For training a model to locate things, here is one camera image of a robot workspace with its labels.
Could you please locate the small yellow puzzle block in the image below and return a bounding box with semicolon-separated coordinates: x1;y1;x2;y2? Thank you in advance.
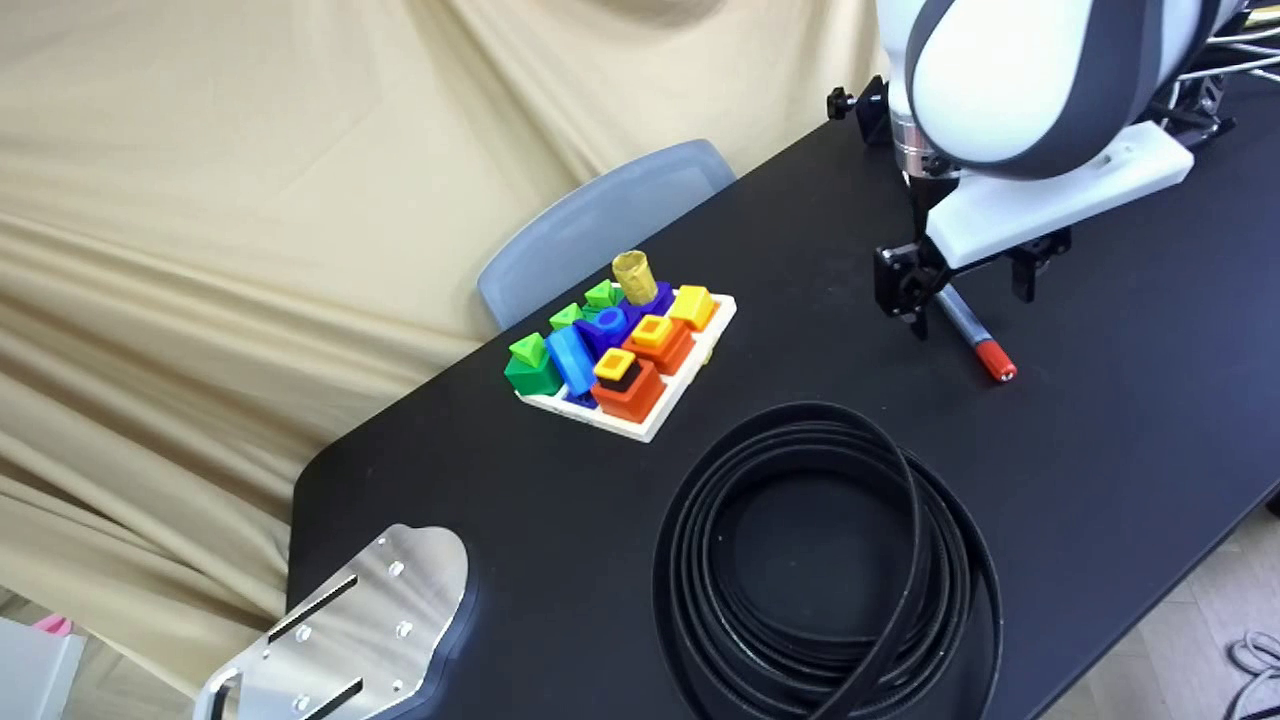
587;346;644;387

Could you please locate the orange puzzle block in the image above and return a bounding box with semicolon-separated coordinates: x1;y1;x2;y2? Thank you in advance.
622;311;699;382

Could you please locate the red puzzle block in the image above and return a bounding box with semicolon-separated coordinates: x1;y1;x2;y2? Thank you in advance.
587;361;670;430

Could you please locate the large green puzzle block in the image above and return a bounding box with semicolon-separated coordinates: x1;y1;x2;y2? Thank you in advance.
500;330;565;402

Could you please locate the white marker with red cap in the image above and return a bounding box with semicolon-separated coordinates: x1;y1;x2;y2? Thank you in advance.
932;280;1022;387

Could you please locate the long white cable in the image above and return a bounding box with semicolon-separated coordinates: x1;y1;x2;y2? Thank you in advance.
1189;20;1280;91

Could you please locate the black coiled hose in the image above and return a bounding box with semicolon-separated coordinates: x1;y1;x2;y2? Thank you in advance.
653;402;1006;720

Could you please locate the grey chair backrest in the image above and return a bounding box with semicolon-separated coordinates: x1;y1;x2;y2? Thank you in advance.
470;138;740;335

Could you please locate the dark curled floor cable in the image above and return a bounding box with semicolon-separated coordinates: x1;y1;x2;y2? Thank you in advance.
1218;628;1280;720

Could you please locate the purple puzzle block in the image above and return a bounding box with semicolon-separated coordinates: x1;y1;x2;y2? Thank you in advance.
630;280;680;323

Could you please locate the black table clamp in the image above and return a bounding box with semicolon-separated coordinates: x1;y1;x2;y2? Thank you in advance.
824;73;895;149

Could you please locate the white container with pink item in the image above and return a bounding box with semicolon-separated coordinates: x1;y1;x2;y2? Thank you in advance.
0;609;89;720

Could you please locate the wooden shape puzzle board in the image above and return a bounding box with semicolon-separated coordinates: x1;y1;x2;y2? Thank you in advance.
513;292;745;450

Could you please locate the Franka gripper body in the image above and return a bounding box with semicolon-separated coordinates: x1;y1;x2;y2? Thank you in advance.
924;118;1201;273

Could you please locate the blue round puzzle block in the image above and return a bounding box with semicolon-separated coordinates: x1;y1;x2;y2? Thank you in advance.
573;305;638;365

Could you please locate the slotted metal plate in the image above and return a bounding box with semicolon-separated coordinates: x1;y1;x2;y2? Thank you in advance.
189;521;477;720

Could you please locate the yellow cylinder puzzle block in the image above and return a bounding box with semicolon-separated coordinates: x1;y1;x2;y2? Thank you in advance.
608;243;665;307

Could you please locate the blue rectangular puzzle block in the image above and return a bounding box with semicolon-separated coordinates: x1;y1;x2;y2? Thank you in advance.
544;323;601;403

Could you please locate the beige cloth backdrop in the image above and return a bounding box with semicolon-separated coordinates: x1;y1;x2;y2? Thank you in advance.
0;0;910;701

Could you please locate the yellow square puzzle block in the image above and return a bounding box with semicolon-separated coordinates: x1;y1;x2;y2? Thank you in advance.
665;280;723;335

